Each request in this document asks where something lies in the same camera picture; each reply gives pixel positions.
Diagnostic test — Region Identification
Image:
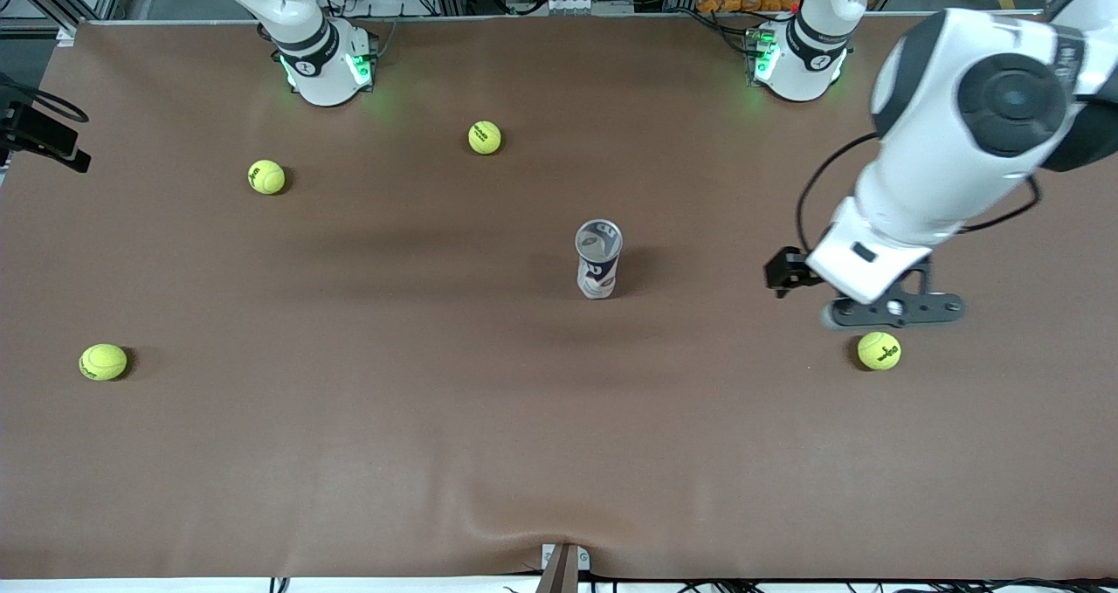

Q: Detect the white blue tennis ball can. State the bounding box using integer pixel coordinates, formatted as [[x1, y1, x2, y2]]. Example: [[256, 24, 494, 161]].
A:
[[574, 218, 624, 300]]

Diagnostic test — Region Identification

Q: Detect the white socket bar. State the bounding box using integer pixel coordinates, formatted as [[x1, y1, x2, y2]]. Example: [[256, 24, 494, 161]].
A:
[[505, 0, 636, 16]]

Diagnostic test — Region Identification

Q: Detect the brown camera mount post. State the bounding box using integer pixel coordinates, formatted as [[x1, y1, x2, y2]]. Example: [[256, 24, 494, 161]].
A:
[[535, 544, 579, 593]]

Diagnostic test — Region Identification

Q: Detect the brown table mat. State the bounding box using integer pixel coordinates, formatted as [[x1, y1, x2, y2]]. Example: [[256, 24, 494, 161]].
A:
[[0, 12, 1118, 581]]

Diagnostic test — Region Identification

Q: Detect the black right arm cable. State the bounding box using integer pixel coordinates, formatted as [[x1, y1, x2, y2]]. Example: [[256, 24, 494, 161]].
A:
[[0, 72, 91, 125]]

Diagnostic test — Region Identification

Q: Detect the grey metal clamp bracket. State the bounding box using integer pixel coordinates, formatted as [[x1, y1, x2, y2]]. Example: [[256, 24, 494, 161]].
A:
[[542, 544, 591, 573]]

